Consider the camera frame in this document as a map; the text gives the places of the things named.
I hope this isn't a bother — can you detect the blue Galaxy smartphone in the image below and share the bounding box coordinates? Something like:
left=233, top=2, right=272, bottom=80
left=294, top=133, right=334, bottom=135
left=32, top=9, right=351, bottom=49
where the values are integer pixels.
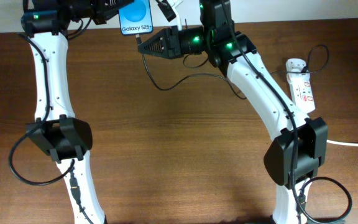
left=119, top=0, right=154, bottom=35

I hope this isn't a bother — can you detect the thin black charger cable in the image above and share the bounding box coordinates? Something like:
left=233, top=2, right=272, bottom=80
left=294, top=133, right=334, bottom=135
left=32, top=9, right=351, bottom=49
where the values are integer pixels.
left=134, top=34, right=330, bottom=100

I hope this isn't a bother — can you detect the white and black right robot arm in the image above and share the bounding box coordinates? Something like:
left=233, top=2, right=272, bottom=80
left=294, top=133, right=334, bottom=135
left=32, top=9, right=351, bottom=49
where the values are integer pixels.
left=138, top=1, right=328, bottom=223

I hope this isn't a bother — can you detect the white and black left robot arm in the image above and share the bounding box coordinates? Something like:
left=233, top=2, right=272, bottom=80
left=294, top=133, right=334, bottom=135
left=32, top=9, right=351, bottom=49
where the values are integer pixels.
left=13, top=0, right=130, bottom=223

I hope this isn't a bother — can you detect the white charger plug adapter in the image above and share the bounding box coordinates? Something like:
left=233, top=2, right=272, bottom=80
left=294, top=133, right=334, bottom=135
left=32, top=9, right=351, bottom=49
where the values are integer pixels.
left=285, top=58, right=306, bottom=74

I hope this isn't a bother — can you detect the white power strip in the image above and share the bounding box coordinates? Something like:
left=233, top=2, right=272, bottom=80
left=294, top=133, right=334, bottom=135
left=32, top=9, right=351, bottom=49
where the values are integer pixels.
left=287, top=73, right=315, bottom=114

